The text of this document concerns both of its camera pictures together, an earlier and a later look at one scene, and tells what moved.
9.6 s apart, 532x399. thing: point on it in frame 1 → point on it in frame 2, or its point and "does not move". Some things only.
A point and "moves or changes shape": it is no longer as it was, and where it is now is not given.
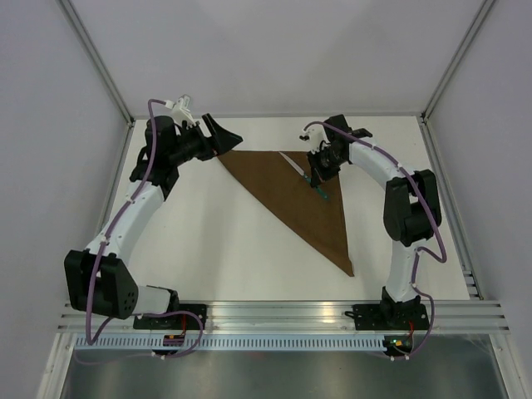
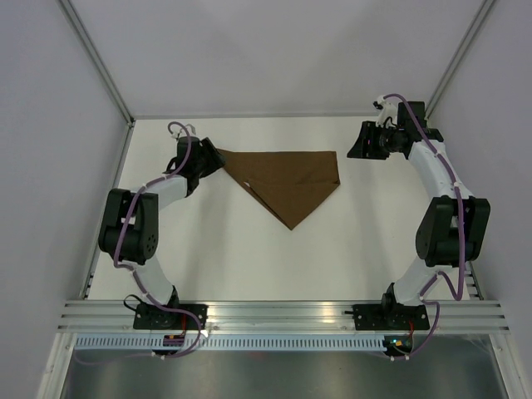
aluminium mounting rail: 454,317 does not move
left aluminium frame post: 95,56 does not move
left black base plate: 174,322 does not move
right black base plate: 389,317 does not move
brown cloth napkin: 322,219 moves or changes shape
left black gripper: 224,140 → 216,160
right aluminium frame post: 472,32 does not move
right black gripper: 320,174 → 368,131
